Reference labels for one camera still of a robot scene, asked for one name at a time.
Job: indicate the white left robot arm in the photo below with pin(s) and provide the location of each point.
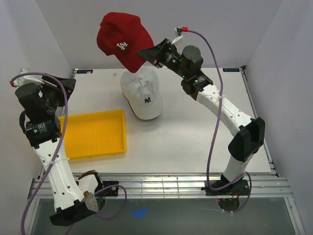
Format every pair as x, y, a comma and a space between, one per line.
74, 200

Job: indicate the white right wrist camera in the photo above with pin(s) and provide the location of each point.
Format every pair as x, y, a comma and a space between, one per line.
178, 32

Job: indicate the yellow plastic tray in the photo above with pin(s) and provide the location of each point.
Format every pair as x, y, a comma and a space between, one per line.
95, 135

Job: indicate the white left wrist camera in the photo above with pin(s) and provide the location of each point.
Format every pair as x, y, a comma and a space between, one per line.
24, 80

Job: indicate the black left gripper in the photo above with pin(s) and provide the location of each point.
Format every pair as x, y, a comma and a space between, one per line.
58, 89

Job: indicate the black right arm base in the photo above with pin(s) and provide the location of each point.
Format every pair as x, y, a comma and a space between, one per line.
241, 187

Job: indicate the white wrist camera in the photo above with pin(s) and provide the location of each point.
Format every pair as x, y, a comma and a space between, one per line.
178, 32
24, 80

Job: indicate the white baseball cap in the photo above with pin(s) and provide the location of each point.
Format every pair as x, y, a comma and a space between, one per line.
141, 89

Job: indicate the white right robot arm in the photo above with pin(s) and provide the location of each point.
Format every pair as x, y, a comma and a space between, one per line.
248, 133

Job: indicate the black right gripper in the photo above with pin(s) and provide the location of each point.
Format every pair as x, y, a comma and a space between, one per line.
156, 54

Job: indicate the aluminium rail frame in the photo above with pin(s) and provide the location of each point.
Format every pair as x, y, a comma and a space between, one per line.
176, 205

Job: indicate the red baseball cap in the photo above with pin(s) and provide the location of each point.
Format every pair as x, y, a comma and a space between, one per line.
123, 35

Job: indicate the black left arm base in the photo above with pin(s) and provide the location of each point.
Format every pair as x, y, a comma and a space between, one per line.
111, 188

